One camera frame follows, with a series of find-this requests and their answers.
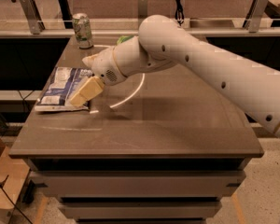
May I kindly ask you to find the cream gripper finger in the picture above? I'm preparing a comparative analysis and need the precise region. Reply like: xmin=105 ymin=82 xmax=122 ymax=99
xmin=82 ymin=54 xmax=97 ymax=67
xmin=69 ymin=76 xmax=105 ymax=107

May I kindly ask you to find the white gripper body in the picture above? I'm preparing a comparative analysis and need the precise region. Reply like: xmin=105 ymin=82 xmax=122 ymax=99
xmin=91 ymin=47 xmax=127 ymax=86

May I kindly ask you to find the blue chip bag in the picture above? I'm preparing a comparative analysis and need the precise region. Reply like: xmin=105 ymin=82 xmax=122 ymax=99
xmin=35 ymin=67 xmax=92 ymax=112

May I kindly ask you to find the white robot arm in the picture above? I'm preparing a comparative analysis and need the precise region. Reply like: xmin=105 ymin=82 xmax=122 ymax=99
xmin=69 ymin=15 xmax=280 ymax=138

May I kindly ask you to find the green chip bag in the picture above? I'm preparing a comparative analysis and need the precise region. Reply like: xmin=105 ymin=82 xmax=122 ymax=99
xmin=116 ymin=35 xmax=134 ymax=45

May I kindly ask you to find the green soda can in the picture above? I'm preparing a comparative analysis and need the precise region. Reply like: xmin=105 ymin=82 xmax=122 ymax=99
xmin=72 ymin=13 xmax=93 ymax=49

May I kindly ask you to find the grey table drawer cabinet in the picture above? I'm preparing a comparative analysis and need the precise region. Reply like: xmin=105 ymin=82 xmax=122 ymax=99
xmin=31 ymin=170 xmax=245 ymax=224

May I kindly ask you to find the wooden furniture at left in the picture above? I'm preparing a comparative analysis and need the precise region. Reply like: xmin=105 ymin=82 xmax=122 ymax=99
xmin=0 ymin=139 xmax=29 ymax=224

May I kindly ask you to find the middle metal railing bracket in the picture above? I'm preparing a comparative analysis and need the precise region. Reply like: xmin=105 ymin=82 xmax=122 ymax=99
xmin=137 ymin=0 xmax=147 ymax=24

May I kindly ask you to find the metal railing bracket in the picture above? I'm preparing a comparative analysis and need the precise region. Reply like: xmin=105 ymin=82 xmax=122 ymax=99
xmin=137 ymin=0 xmax=147 ymax=24
xmin=244 ymin=0 xmax=269 ymax=33
xmin=20 ymin=0 xmax=45 ymax=35

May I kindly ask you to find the left metal railing bracket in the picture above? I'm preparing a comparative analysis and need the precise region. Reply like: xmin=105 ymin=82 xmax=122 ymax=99
xmin=20 ymin=0 xmax=45 ymax=35

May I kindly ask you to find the black hanging cable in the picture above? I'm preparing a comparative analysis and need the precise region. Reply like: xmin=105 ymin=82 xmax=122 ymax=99
xmin=172 ymin=0 xmax=185 ymax=26

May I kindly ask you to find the black floor cable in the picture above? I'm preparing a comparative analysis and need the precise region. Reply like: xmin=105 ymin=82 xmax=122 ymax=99
xmin=0 ymin=170 xmax=34 ymax=224

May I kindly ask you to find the right metal railing bracket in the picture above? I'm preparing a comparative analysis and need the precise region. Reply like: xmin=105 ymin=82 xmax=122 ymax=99
xmin=244 ymin=0 xmax=269 ymax=33

